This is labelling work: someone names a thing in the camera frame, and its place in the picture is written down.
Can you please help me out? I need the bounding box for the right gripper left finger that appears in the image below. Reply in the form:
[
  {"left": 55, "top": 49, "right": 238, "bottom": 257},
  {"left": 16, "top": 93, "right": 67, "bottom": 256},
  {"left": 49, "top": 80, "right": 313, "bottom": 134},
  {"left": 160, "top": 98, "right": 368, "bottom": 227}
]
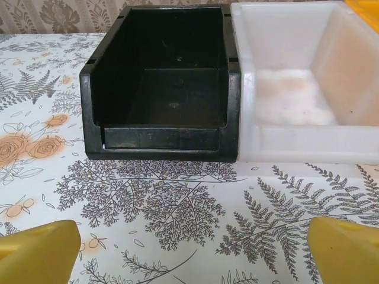
[{"left": 0, "top": 219, "right": 81, "bottom": 284}]

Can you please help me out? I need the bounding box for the white plastic bin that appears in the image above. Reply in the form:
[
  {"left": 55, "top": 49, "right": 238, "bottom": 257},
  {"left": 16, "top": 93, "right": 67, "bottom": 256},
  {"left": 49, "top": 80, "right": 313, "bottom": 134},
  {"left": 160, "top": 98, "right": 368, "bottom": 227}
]
[{"left": 229, "top": 1, "right": 379, "bottom": 165}]

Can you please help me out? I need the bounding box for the black plastic bin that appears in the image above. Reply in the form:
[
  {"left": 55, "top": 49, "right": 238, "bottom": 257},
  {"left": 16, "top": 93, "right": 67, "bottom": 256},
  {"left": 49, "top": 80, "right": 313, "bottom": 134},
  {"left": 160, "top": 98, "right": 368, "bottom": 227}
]
[{"left": 79, "top": 4, "right": 241, "bottom": 163}]

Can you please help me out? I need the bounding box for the floral patterned tablecloth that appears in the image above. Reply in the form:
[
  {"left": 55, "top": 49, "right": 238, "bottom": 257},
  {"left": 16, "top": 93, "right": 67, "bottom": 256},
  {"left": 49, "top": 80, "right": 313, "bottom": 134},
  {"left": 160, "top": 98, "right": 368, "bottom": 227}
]
[{"left": 0, "top": 32, "right": 379, "bottom": 284}]

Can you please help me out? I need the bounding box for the yellow plastic bin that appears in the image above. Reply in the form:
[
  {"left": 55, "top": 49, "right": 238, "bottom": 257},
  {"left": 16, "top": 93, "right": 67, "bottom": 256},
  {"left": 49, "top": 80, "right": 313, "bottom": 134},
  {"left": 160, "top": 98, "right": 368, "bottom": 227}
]
[{"left": 344, "top": 0, "right": 379, "bottom": 17}]

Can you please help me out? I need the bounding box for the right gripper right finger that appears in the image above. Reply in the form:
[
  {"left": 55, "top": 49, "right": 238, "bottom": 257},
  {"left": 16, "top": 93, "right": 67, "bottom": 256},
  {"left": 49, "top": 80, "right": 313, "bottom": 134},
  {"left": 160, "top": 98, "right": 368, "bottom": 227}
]
[{"left": 307, "top": 217, "right": 379, "bottom": 284}]

